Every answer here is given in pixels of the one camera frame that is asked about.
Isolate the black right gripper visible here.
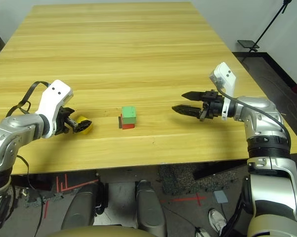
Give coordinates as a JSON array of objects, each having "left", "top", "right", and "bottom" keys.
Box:
[{"left": 171, "top": 90, "right": 225, "bottom": 122}]

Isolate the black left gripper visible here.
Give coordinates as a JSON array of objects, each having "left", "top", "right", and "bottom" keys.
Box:
[{"left": 55, "top": 105, "right": 94, "bottom": 136}]

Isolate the yellow wooden block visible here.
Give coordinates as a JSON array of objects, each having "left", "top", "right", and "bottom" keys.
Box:
[{"left": 75, "top": 115, "right": 93, "bottom": 135}]

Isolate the red wooden block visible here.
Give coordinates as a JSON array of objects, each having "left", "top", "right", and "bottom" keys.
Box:
[{"left": 120, "top": 116, "right": 135, "bottom": 130}]

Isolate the green wooden block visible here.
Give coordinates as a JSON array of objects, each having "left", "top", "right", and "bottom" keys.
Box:
[{"left": 121, "top": 106, "right": 137, "bottom": 124}]

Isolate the black table foot bar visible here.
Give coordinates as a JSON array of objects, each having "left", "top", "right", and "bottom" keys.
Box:
[{"left": 192, "top": 161, "right": 248, "bottom": 181}]

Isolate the speckled rubber mat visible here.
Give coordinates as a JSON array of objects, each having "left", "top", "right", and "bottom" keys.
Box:
[{"left": 159, "top": 164, "right": 248, "bottom": 196}]

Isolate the grey robot left leg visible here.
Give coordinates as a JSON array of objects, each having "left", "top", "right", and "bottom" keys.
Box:
[{"left": 61, "top": 182, "right": 106, "bottom": 230}]

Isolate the grey robot leg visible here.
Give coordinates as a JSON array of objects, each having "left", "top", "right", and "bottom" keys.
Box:
[
  {"left": 61, "top": 182, "right": 106, "bottom": 230},
  {"left": 135, "top": 180, "right": 168, "bottom": 237}
]

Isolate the black tripod stand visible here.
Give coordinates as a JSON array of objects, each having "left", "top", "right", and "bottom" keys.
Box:
[{"left": 237, "top": 0, "right": 294, "bottom": 54}]

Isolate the grey-blue foot pedal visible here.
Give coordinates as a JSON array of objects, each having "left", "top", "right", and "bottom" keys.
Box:
[{"left": 212, "top": 190, "right": 229, "bottom": 204}]

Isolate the grey robot right leg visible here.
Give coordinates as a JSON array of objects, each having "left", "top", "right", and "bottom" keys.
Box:
[{"left": 135, "top": 180, "right": 168, "bottom": 237}]

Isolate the beige robot torso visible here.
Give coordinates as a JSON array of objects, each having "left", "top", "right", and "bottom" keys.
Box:
[{"left": 46, "top": 226, "right": 149, "bottom": 237}]

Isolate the white sneaker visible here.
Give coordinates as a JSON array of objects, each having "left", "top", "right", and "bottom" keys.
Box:
[
  {"left": 195, "top": 228, "right": 211, "bottom": 237},
  {"left": 209, "top": 208, "right": 228, "bottom": 235}
]

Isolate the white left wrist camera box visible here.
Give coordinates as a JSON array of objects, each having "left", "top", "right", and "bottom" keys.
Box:
[{"left": 36, "top": 79, "right": 74, "bottom": 139}]

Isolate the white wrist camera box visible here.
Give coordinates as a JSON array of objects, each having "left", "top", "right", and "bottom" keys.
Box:
[
  {"left": 36, "top": 79, "right": 74, "bottom": 139},
  {"left": 209, "top": 61, "right": 237, "bottom": 121}
]

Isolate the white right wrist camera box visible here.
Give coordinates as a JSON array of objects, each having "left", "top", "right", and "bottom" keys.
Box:
[{"left": 209, "top": 61, "right": 237, "bottom": 121}]

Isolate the black left wrist camera cable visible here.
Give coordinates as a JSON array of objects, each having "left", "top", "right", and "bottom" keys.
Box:
[{"left": 6, "top": 80, "right": 51, "bottom": 118}]

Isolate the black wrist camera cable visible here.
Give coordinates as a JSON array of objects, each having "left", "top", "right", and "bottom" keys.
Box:
[
  {"left": 6, "top": 80, "right": 51, "bottom": 118},
  {"left": 216, "top": 83, "right": 292, "bottom": 154}
]

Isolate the black hanging cable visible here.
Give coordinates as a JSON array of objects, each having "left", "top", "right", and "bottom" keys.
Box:
[
  {"left": 17, "top": 155, "right": 44, "bottom": 237},
  {"left": 222, "top": 192, "right": 248, "bottom": 235}
]

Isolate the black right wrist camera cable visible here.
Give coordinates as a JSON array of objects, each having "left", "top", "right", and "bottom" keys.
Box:
[{"left": 216, "top": 83, "right": 292, "bottom": 154}]

